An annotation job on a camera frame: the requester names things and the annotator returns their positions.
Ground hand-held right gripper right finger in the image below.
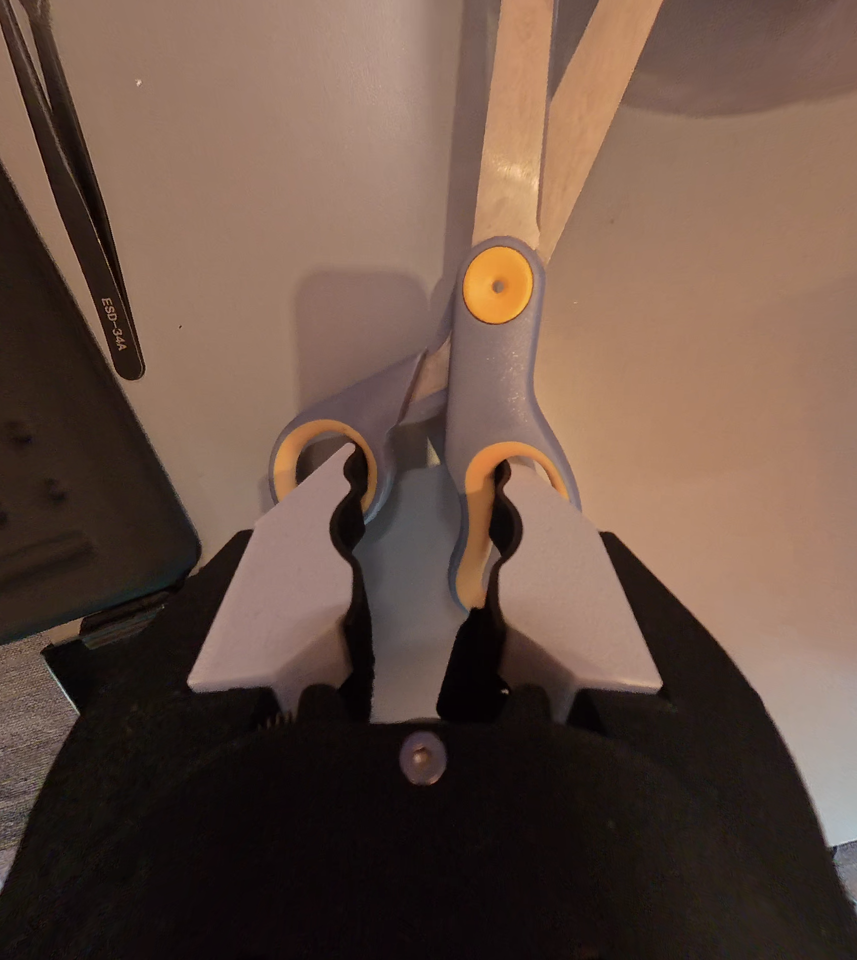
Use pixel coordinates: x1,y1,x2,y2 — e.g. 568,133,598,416
436,468,664,723

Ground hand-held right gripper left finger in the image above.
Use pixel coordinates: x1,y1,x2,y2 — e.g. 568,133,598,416
187,452,377,714

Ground grey and yellow scissors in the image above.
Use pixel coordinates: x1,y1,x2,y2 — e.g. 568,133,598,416
267,0,668,610

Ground black dimpled foam pad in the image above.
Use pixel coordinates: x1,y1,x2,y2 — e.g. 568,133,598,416
0,67,202,648

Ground long black tweezers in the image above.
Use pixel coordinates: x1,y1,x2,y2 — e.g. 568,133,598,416
0,0,147,382

